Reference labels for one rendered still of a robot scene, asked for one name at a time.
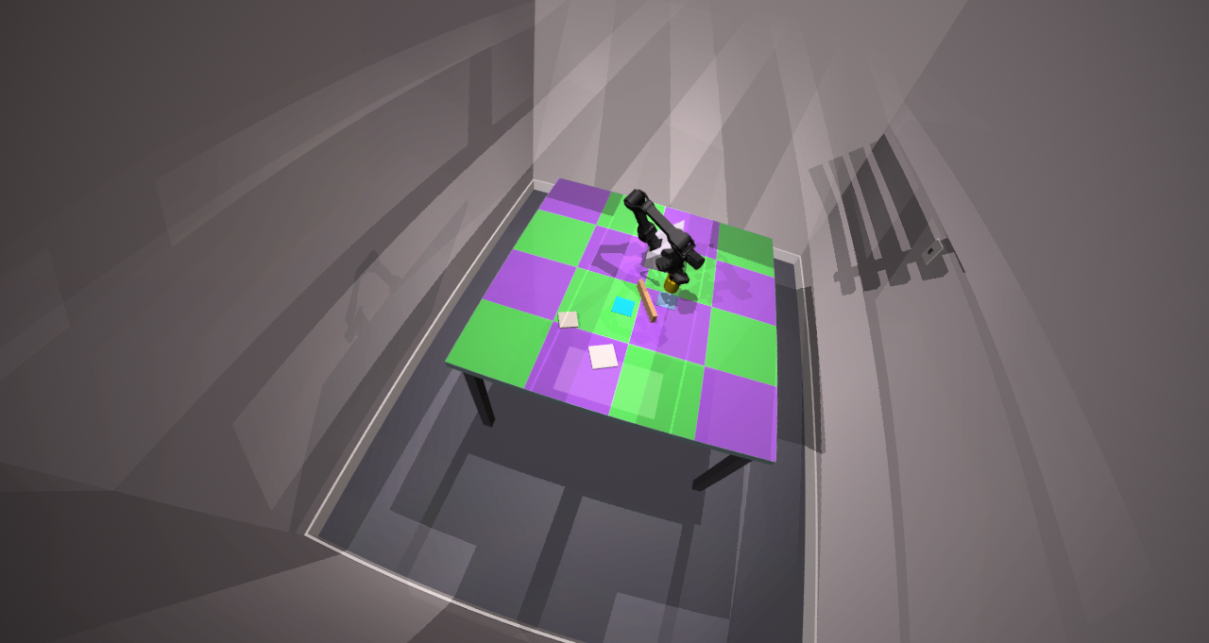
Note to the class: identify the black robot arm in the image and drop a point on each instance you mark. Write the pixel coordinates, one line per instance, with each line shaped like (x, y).
(676, 237)

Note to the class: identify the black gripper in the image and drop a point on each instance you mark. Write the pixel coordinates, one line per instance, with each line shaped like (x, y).
(677, 273)

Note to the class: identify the white flat bar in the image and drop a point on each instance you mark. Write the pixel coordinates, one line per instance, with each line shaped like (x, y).
(602, 357)

